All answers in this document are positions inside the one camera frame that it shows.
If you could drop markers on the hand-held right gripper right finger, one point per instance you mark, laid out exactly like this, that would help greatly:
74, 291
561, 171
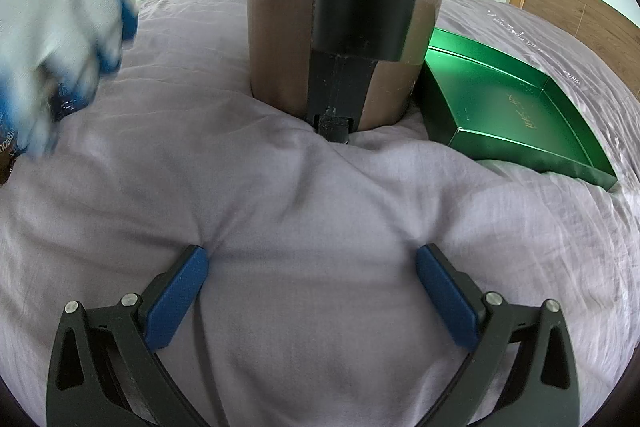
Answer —
447, 294

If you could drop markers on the green tray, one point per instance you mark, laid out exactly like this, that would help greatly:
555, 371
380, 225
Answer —
515, 107

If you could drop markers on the purple bedsheet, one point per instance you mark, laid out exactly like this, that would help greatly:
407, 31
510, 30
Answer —
310, 207

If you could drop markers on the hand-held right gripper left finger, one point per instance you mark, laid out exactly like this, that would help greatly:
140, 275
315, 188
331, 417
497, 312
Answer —
177, 292

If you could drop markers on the brown snack packet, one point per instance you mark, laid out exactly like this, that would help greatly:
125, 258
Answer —
10, 157

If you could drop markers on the person's left hand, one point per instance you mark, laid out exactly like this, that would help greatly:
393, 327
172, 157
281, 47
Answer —
55, 22

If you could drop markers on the copper and black electric kettle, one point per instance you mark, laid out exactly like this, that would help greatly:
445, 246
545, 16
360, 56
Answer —
350, 7

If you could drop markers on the wooden headboard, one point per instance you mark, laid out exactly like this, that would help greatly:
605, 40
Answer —
585, 17

